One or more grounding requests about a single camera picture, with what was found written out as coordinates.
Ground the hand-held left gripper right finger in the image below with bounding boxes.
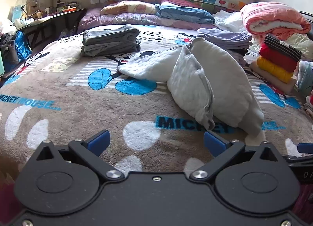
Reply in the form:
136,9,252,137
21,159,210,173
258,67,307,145
189,130,286,182

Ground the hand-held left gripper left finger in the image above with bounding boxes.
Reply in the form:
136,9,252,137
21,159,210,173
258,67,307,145
36,129,126,182

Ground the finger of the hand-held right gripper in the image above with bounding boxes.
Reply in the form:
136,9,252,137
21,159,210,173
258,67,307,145
281,142,313,165

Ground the white quilted garment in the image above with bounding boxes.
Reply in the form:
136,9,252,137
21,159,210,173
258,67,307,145
117,37,266,137

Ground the dark clothes pile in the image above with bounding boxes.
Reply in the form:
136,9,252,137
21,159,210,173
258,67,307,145
0,33,19,63

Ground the cartoon printed blanket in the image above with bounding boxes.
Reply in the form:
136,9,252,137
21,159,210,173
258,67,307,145
0,24,313,192

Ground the pale teal cloth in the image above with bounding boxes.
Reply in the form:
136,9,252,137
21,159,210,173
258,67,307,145
297,60,313,97

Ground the folded yellow garment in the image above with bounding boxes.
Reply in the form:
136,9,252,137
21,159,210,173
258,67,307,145
256,56,295,84

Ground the folded floral garment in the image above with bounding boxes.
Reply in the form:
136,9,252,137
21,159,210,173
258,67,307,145
232,55,249,66

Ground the folded dark grey garment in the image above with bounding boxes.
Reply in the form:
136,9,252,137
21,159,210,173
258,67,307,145
81,42,142,57
83,24,140,46

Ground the folded black garment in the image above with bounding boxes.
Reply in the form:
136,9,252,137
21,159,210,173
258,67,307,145
230,48,250,58

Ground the folded red garment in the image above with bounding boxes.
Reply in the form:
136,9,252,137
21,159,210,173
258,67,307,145
259,44,299,73

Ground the folded lilac garment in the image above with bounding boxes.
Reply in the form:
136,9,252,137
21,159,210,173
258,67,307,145
197,28,253,50

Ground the folded striped garment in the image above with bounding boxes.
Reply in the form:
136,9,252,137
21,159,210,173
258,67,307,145
264,33,303,62

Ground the cream quilt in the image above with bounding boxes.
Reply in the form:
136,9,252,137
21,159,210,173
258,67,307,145
252,30,313,61

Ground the blue plastic bag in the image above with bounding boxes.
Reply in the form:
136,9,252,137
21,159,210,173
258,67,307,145
14,31,33,65

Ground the white crumpled sheet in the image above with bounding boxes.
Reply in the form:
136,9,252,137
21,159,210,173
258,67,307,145
212,10,248,33

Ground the purple quilt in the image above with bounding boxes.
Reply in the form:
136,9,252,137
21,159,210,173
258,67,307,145
77,8,223,34

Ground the dark desk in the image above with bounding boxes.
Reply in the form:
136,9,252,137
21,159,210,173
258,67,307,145
15,8,88,46

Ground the folded blue blanket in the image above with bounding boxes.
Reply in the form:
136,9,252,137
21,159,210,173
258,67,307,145
156,2,216,24

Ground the cream orange pillow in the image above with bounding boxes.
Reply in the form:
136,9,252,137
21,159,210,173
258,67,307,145
100,0,159,15

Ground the pink quilt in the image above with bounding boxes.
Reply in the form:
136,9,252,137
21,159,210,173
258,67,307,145
241,2,312,37

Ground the magenta pillow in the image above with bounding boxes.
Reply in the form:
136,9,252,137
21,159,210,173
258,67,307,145
160,0,204,9

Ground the cardboard box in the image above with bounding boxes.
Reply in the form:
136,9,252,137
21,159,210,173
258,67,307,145
25,0,46,18

